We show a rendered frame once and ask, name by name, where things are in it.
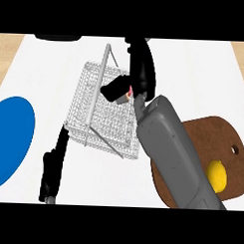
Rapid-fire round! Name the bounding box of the silver wire tiered basket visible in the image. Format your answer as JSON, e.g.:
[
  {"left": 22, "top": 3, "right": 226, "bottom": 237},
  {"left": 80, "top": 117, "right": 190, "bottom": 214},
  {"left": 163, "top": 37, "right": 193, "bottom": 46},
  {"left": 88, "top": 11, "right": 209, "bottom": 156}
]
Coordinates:
[{"left": 62, "top": 42, "right": 144, "bottom": 161}]

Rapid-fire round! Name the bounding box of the brown wooden cutting board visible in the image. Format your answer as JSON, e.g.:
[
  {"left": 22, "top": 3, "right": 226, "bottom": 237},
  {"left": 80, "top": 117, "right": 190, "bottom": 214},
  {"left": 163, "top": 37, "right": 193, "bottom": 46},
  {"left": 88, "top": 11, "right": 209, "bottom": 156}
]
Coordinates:
[{"left": 147, "top": 114, "right": 244, "bottom": 212}]

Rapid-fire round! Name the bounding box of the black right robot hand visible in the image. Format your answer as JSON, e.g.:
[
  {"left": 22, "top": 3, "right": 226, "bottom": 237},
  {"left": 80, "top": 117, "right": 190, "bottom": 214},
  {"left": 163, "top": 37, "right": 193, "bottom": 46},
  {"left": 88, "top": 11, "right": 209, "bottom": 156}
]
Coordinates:
[{"left": 99, "top": 36, "right": 158, "bottom": 106}]

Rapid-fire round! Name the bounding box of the black appliance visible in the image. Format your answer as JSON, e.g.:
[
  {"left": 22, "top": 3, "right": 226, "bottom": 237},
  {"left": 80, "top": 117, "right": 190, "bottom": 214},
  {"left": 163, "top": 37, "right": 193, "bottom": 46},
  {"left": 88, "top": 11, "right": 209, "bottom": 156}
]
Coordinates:
[{"left": 33, "top": 33, "right": 83, "bottom": 43}]

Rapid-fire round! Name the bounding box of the yellow lemon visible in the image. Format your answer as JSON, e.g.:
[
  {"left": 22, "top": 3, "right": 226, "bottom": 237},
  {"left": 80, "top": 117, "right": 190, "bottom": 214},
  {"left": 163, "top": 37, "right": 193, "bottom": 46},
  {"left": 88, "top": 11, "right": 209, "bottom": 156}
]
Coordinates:
[{"left": 205, "top": 159, "right": 228, "bottom": 194}]

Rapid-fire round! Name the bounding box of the blue plate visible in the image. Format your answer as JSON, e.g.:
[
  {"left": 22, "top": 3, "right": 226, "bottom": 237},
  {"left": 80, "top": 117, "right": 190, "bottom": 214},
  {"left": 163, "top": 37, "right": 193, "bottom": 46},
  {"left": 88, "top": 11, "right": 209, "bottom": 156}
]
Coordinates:
[{"left": 0, "top": 95, "right": 37, "bottom": 193}]

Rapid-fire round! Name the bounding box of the pink cupcake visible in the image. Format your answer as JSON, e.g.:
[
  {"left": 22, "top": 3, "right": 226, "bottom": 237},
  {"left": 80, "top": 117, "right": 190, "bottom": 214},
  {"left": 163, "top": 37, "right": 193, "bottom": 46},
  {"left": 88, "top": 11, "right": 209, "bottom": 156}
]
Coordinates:
[{"left": 125, "top": 86, "right": 134, "bottom": 102}]

